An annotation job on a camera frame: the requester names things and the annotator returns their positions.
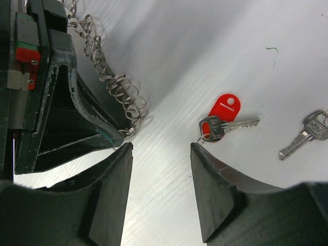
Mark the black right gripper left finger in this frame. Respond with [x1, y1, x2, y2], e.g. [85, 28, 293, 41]
[1, 143, 133, 245]

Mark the key with red tag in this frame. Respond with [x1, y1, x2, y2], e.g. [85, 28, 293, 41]
[197, 93, 260, 145]

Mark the metal key organizer red handle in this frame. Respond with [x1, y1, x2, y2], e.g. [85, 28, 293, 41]
[62, 1, 149, 139]

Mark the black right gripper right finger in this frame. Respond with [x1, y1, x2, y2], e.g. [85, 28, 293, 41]
[190, 143, 327, 245]

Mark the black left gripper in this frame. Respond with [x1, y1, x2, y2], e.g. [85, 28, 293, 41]
[1, 1, 124, 179]

